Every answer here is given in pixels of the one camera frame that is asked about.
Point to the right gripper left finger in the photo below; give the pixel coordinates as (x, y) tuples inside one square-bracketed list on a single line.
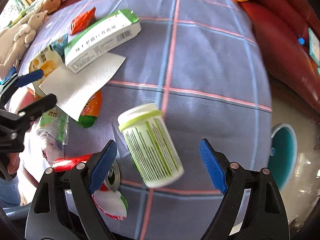
[(63, 206)]

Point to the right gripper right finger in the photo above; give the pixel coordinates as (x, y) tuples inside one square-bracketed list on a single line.
[(265, 217)]

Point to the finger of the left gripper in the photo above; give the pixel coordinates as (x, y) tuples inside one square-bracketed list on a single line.
[(37, 108), (9, 87)]

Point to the yellow white snack bag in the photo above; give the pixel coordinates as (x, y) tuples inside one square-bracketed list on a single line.
[(46, 60)]

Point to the clear green plastic wrapper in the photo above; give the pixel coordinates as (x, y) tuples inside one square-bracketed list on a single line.
[(54, 123)]

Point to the light blue snack wrapper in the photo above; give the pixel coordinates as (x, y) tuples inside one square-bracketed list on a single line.
[(59, 44)]

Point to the white paper napkin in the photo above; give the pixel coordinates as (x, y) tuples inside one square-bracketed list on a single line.
[(74, 90)]

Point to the orange green toy egg half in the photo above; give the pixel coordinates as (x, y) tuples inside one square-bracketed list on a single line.
[(91, 110)]

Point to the orange red snack wrapper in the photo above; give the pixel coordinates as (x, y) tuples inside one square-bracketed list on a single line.
[(83, 21)]

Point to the white green plastic jar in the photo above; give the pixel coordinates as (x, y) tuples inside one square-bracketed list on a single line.
[(150, 145)]

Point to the white green medicine box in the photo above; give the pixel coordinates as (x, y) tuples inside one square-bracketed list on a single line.
[(101, 37)]

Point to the white red egg shell half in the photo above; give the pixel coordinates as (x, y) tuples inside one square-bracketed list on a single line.
[(111, 203)]

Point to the teal trash bin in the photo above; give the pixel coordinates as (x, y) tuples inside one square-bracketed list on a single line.
[(283, 154)]

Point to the person's left hand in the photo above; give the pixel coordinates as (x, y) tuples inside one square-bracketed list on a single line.
[(14, 162)]

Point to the white rabbit plush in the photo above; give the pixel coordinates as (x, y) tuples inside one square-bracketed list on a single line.
[(16, 40)]

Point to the person's blue jeans leg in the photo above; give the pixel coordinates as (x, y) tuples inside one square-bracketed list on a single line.
[(9, 193)]

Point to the plaid purple tablecloth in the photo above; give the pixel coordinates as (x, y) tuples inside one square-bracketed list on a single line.
[(184, 209)]

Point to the blue bottle cap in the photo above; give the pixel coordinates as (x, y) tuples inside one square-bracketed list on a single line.
[(301, 41)]

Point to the teal children's book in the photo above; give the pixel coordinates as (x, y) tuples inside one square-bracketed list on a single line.
[(314, 46)]

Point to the dark red leather sofa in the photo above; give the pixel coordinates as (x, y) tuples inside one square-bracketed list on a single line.
[(282, 42)]

